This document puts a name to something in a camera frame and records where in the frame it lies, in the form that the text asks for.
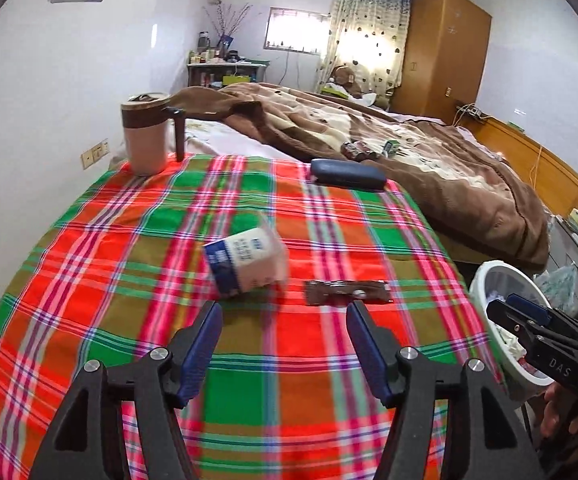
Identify brown coffee sachet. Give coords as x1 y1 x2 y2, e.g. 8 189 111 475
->
304 280 391 306

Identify blue white milk carton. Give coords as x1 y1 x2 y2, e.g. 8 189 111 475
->
203 214 289 297

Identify white trash bin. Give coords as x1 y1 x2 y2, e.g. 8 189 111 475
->
469 260 553 396

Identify person's right hand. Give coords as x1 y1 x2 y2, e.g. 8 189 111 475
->
540 382 578 464

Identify plaid red green tablecloth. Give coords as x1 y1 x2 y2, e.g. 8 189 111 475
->
0 155 492 479

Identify brown fleece blanket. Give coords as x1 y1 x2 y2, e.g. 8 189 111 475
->
172 82 550 272

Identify wooden bed headboard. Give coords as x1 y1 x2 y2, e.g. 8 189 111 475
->
460 114 578 217

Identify dark blue glasses case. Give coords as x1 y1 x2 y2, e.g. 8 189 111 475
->
310 158 387 191

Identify small green packet on blanket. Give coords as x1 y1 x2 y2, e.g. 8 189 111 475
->
381 140 402 158

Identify small dark item on blanket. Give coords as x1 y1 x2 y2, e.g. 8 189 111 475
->
340 140 379 162

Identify white floral bed sheet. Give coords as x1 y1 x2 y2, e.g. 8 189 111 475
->
185 119 295 162

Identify beige brown travel mug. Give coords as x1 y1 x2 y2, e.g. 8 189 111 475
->
121 92 186 177

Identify brown teddy bear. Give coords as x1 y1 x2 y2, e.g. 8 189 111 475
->
331 65 363 99

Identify wooden wardrobe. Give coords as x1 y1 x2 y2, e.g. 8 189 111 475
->
390 0 492 124

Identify cluttered desk shelf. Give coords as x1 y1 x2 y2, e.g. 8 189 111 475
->
187 30 271 89

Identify heart patterned curtain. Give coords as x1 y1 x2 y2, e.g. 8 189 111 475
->
317 0 413 99

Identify dried branches in vase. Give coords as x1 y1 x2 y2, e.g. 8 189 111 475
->
204 2 253 58

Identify wall power socket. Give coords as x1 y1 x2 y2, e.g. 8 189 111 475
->
80 140 109 170

